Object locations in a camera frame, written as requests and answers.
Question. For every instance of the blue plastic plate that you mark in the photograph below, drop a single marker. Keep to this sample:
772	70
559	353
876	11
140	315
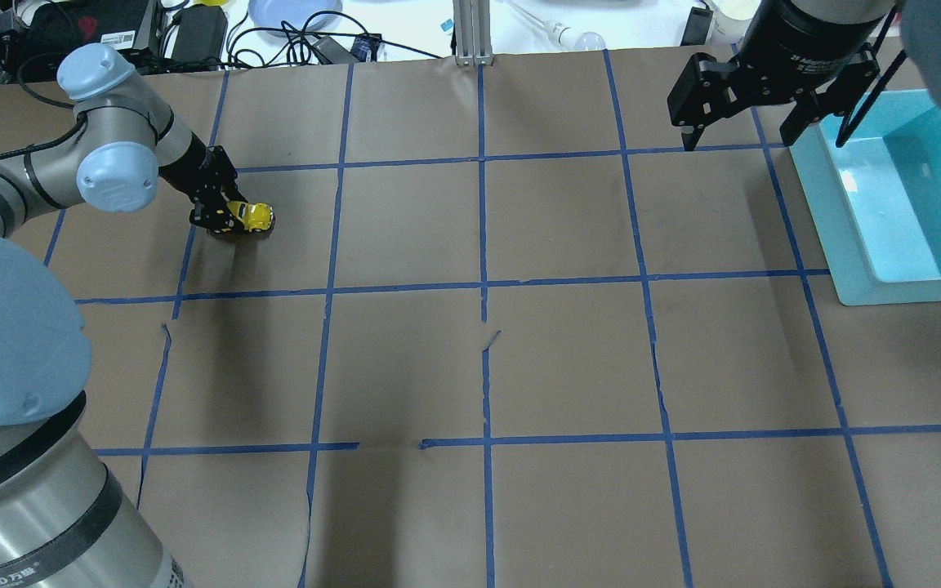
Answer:
309	15

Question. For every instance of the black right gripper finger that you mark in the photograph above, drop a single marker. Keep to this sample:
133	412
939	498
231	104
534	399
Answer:
694	118
810	107

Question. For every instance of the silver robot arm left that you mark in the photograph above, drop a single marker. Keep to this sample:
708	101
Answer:
65	521

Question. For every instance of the black box red logo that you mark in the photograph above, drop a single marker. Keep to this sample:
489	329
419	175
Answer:
133	28

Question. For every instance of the teal plastic storage bin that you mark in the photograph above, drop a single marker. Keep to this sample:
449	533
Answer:
876	201

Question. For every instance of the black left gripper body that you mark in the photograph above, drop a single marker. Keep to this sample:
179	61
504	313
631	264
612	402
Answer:
202	174

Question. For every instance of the brown paper table mat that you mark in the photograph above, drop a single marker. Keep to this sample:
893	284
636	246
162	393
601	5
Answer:
505	333

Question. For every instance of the aluminium frame post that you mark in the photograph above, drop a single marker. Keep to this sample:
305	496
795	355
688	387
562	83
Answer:
472	37

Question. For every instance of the yellow toy beetle car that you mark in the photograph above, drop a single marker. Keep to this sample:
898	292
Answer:
239	218

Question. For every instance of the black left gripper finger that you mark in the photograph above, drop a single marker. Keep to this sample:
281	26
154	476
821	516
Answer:
226	190
204	215

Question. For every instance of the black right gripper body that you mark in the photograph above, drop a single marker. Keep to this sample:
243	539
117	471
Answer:
805	37

